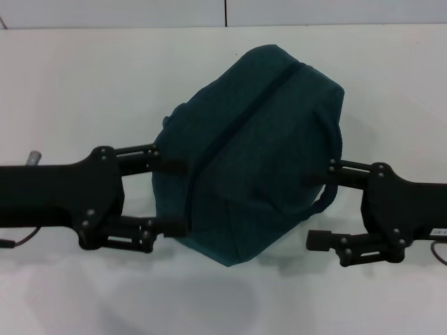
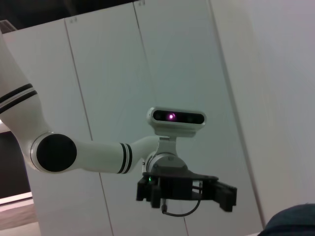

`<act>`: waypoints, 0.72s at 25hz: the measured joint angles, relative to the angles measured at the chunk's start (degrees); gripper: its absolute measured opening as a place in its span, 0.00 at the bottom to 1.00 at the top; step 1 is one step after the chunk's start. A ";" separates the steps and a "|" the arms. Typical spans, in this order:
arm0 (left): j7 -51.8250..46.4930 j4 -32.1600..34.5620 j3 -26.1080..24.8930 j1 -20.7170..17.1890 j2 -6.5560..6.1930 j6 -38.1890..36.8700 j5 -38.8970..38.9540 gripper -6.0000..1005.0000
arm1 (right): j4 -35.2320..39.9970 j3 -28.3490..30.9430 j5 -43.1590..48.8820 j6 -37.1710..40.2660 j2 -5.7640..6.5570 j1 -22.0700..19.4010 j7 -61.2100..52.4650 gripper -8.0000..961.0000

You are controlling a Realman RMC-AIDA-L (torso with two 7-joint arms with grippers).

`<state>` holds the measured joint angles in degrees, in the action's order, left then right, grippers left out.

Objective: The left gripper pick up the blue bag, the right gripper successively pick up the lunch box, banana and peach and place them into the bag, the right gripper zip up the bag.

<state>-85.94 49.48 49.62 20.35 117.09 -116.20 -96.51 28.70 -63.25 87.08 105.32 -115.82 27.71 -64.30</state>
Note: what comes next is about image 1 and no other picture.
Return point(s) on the dark teal insulated lunch bag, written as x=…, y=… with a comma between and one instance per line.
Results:
x=244, y=157

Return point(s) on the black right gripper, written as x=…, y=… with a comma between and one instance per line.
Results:
x=408, y=206

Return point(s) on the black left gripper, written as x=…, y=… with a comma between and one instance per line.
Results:
x=52, y=195

